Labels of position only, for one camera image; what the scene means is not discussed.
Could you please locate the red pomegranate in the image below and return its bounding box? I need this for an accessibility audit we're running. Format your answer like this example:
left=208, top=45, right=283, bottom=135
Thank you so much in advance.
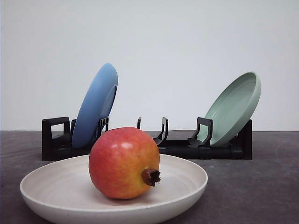
left=89, top=127, right=161, bottom=200

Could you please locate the white plate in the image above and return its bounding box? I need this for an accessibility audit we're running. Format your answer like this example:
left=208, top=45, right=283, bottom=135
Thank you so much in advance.
left=20, top=154, right=208, bottom=224

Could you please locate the green plate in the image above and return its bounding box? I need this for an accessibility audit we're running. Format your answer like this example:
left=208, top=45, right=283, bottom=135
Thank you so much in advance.
left=198, top=71, right=262, bottom=146

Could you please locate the blue plate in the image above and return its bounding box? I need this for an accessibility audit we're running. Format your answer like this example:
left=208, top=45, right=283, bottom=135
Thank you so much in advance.
left=72, top=63, right=118, bottom=149

